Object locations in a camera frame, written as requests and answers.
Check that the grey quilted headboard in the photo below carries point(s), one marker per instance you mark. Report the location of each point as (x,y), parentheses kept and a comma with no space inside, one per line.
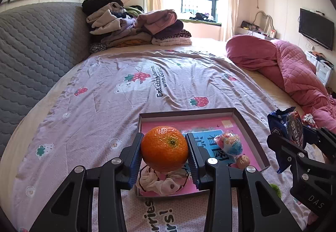
(34,51)

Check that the pink picture book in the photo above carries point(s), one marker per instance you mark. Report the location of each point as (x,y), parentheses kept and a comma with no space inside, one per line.
(204,124)

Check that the walnut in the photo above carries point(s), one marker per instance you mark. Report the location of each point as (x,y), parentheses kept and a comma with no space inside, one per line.
(242,161)

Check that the pink quilt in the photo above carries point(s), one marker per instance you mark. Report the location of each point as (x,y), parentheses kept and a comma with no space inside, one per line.
(288,64)

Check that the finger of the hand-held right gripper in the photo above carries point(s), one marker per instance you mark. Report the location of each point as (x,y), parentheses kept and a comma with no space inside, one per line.
(323,140)
(288,150)

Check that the white drawer cabinet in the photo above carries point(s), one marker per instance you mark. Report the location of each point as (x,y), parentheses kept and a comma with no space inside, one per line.
(324,72)

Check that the red white candy wrapper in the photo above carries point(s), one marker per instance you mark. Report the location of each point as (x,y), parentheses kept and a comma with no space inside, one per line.
(308,119)

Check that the beige scrunchie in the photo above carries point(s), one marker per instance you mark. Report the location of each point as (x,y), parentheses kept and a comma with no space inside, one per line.
(157,182)

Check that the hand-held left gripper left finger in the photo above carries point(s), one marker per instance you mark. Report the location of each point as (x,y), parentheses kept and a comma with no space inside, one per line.
(135,166)

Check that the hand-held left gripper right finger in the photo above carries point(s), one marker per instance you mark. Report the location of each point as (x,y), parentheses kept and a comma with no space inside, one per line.
(191,163)

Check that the strawberry printed bed sheet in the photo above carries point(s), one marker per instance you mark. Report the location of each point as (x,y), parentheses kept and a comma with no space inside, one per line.
(105,116)

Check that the pile of folded clothes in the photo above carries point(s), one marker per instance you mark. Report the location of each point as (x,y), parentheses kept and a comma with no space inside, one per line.
(136,30)

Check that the black television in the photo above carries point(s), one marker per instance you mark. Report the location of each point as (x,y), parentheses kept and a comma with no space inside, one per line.
(315,27)

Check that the cluttered desk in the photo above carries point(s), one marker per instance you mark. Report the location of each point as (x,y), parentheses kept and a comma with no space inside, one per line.
(252,28)

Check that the blue white egg toy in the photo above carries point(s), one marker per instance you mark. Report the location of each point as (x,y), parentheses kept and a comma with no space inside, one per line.
(232,144)

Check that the blue snack packet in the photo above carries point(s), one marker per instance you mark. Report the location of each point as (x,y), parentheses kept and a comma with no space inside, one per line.
(281,121)

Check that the green fuzzy object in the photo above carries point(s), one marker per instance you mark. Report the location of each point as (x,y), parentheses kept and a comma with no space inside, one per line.
(275,190)

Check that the orange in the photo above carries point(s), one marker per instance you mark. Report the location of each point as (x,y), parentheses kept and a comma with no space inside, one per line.
(164,149)

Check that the shallow cardboard box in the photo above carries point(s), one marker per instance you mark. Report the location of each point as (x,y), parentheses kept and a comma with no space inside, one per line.
(183,115)

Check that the dark things on windowsill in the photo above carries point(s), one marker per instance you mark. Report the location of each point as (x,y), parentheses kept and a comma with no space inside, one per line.
(202,16)

